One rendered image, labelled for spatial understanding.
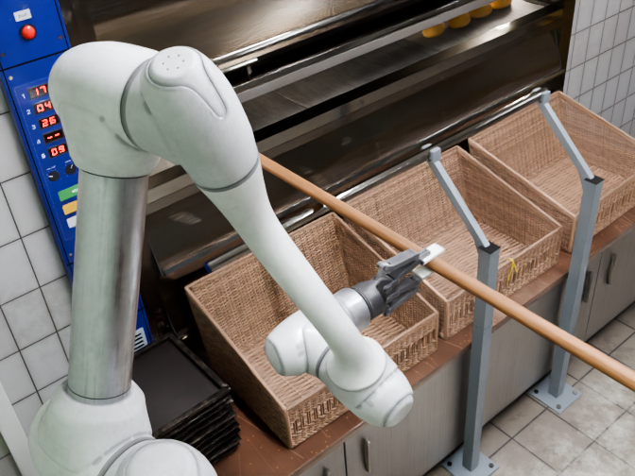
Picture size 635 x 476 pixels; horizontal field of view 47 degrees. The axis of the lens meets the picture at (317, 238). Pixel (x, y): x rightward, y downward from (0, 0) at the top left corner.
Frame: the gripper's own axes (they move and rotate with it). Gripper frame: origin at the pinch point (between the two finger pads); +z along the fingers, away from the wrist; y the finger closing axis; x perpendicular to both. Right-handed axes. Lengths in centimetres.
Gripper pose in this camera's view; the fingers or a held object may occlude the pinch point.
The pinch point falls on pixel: (428, 261)
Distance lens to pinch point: 154.9
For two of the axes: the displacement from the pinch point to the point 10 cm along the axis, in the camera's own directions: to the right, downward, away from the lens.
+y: 0.7, 8.1, 5.9
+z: 7.6, -4.2, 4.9
